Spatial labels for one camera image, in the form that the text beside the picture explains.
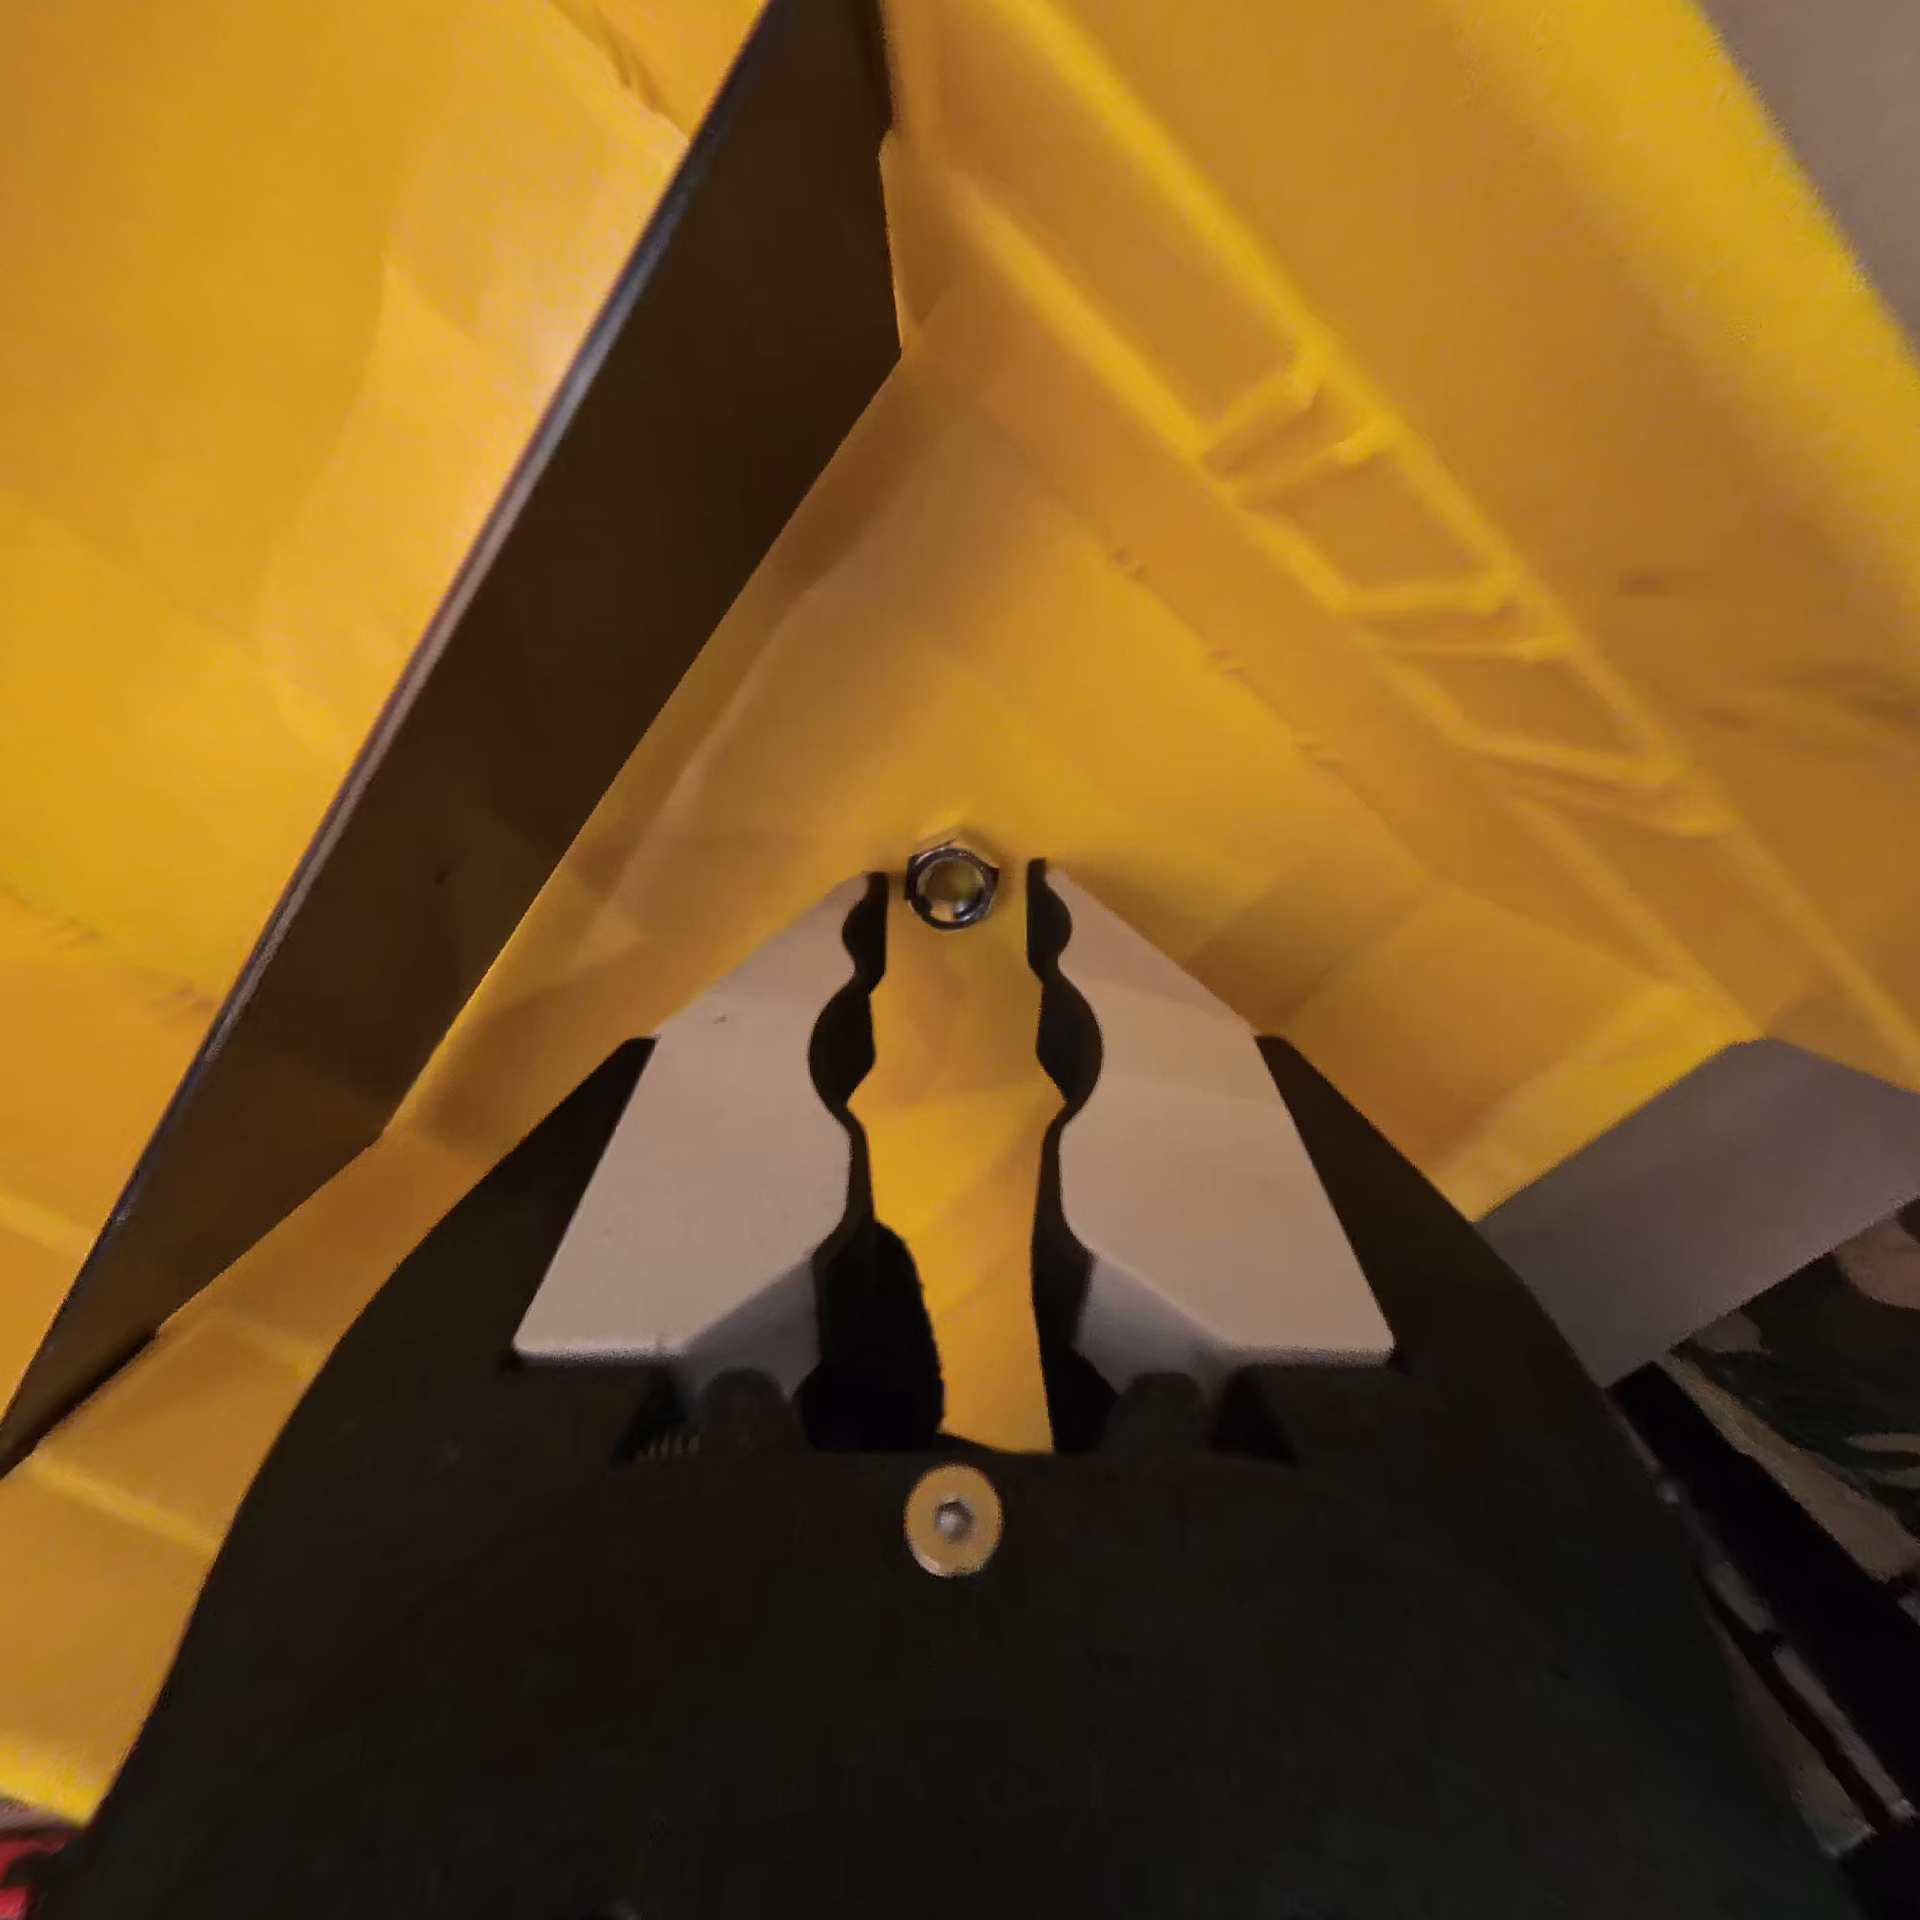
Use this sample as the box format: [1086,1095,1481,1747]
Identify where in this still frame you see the person's camouflage pants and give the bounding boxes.
[1664,1200,1920,1577]

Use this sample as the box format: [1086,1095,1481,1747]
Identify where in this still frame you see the yellow storage bin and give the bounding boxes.
[0,0,1920,1825]

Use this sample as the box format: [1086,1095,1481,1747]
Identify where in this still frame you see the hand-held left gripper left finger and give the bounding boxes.
[512,873,889,1421]

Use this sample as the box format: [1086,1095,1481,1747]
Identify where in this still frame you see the steel hex nut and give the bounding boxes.
[903,843,999,933]

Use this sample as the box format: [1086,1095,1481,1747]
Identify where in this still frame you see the black bin divider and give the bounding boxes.
[0,0,903,1465]

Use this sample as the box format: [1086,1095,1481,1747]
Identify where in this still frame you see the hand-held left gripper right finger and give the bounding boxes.
[1024,858,1398,1421]

